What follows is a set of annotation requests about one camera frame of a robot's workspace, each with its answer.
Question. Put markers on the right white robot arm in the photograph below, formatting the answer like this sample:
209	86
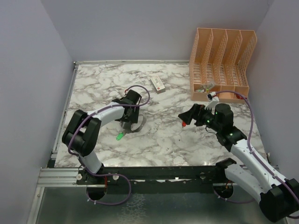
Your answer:
277	196

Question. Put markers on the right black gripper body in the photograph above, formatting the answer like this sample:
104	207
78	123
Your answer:
205	117

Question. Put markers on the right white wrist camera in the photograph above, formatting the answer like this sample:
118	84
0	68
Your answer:
213	100

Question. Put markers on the small white cardboard box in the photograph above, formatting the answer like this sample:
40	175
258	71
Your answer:
157	84

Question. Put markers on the clear bag of items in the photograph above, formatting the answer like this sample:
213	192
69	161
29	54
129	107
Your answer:
206	87

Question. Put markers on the large grey keyring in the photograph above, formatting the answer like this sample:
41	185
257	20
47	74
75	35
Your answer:
137	127

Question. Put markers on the green key tag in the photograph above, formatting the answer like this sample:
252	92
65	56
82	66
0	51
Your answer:
120	136

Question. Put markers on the small red box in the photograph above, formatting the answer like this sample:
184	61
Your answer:
240	96

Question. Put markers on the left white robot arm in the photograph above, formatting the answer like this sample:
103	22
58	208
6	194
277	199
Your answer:
82	132

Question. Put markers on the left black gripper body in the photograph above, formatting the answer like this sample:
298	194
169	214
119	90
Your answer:
133	117

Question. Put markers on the orange plastic file organizer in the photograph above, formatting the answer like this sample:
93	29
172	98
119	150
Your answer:
222	56

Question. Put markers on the black metal base frame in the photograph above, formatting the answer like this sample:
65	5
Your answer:
143	180

